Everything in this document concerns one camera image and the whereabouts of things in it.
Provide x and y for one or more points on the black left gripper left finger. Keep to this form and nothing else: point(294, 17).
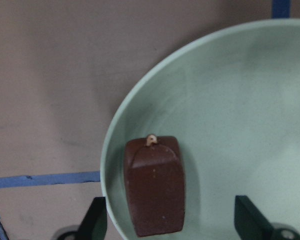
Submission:
point(94, 224)

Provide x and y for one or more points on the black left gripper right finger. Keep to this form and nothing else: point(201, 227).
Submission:
point(251, 224)

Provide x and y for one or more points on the brown chocolate bun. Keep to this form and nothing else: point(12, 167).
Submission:
point(155, 185)

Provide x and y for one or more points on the mint green plate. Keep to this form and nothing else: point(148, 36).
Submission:
point(232, 100)

